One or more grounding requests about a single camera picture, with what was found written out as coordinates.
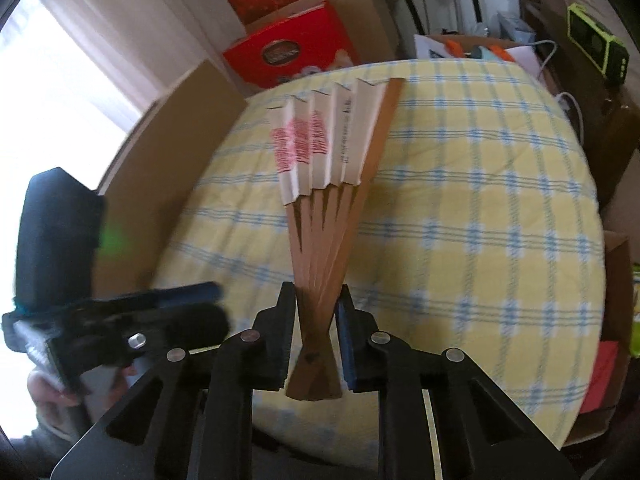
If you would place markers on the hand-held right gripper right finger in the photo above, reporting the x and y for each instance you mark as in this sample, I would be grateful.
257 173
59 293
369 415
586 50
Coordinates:
347 350

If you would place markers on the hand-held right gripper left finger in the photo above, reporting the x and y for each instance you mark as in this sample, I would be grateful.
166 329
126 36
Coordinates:
280 340

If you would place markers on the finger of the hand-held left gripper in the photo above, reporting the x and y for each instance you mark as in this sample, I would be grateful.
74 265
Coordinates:
190 292
190 322

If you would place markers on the wooden paper folding fan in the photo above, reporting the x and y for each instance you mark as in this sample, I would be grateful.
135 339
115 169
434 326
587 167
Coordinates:
320 260

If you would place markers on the large cardboard box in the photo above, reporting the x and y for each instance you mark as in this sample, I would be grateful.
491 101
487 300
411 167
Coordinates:
165 160

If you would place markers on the person's left forearm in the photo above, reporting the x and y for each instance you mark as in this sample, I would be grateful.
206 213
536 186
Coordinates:
45 435

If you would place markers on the person's left hand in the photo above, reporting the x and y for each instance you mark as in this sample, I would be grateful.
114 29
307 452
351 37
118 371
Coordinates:
45 392

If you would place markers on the yellow plaid cloth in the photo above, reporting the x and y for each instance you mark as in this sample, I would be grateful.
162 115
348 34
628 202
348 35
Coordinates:
475 210

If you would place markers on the white curtain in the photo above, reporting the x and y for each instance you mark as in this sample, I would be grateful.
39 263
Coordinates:
100 35

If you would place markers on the red paper sheet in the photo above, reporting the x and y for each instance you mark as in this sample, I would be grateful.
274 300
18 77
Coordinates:
607 375

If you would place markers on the red chocolate gift box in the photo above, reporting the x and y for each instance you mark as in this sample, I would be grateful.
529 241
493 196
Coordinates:
300 35

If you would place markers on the small cardboard box with papers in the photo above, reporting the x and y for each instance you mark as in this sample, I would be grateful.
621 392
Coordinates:
620 270

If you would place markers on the cardboard box with tools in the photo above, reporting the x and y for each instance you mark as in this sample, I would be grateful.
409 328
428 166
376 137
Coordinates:
430 47

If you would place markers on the plain cardboard box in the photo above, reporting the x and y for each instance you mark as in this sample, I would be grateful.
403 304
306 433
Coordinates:
370 20

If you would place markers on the brown wooden furniture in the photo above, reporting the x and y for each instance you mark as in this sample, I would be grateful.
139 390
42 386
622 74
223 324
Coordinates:
620 130

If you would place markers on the white blue carton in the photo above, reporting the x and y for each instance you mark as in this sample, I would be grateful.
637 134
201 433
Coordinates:
515 25

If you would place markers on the green black radio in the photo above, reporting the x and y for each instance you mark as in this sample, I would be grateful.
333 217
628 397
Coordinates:
595 42

